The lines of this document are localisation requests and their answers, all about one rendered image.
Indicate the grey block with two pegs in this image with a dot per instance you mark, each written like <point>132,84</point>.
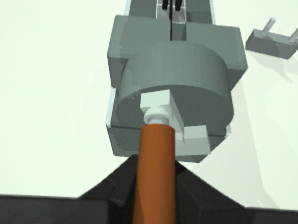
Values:
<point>265,42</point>

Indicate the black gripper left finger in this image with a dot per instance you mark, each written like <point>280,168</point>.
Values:
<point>111,201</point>

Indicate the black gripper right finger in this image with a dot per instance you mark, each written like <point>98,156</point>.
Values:
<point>198,202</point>

